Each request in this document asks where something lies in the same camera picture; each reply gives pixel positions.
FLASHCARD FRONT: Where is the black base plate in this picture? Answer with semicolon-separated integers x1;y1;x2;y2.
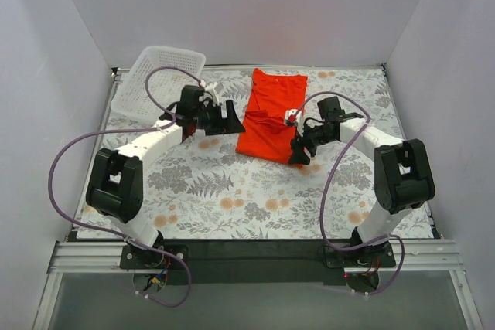
119;240;399;286

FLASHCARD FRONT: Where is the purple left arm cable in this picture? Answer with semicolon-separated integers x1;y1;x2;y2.
48;67;193;308

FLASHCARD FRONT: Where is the white plastic basket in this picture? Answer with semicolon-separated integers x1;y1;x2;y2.
111;46;206;125

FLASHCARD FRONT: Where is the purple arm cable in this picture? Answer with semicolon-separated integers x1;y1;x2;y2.
48;67;193;308
295;92;406;296

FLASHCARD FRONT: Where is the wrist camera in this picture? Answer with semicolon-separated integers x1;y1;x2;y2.
203;82;220;106
284;109;303;131

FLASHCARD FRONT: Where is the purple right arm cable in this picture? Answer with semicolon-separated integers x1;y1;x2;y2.
295;92;406;296

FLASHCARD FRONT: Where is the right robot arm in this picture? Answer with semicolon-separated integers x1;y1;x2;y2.
284;91;435;267

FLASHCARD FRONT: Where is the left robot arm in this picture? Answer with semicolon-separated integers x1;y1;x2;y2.
85;84;245;268

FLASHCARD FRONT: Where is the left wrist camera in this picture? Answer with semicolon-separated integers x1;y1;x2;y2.
203;82;220;106

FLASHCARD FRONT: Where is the floral patterned table mat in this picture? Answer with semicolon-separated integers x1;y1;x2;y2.
73;66;434;240

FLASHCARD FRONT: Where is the orange t shirt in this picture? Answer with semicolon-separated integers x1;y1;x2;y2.
236;68;308;165

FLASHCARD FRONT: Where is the aluminium table frame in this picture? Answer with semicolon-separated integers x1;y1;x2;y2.
30;65;484;330

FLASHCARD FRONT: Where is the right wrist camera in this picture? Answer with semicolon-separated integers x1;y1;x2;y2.
284;109;303;131

